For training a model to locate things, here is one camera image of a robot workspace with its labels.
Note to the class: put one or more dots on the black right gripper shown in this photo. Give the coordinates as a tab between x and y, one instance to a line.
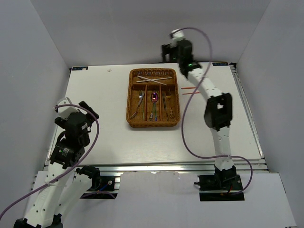
169	49

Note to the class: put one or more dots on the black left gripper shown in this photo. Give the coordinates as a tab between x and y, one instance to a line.
61	121

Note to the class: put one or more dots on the iridescent rainbow spoon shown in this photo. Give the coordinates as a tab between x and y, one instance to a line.
154	99

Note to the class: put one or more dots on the iridescent thin fork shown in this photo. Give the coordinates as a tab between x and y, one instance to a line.
142	103

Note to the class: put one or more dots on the pink handled silver fork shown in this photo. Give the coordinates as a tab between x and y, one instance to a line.
164	101

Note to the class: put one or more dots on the green handled silver fork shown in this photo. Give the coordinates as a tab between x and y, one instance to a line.
136	111

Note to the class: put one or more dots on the gold ornate fork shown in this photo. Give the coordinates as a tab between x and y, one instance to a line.
168	97

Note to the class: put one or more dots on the ornate silver spoon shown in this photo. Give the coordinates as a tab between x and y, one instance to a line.
151	118

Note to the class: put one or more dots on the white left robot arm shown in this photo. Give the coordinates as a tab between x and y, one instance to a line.
65	182

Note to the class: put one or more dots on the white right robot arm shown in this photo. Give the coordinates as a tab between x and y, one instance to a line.
218	111

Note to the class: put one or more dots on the blue label sticker right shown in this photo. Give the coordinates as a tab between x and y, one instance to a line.
216	64

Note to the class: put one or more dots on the blue label sticker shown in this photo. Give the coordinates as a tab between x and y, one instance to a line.
81	68
216	64

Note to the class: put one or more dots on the brown wicker cutlery tray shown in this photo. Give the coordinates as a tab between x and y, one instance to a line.
134	88

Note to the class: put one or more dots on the blue label sticker left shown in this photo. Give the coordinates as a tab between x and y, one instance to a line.
81	68

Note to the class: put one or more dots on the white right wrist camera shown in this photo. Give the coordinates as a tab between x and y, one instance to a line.
176	36

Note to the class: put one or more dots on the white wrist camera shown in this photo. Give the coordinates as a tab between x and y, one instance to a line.
65	112
176	36

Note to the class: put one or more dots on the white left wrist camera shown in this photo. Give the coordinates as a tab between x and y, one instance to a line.
65	112

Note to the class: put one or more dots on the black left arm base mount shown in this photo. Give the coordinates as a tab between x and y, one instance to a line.
102	187

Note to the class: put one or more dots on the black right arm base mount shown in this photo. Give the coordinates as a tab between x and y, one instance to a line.
210	189

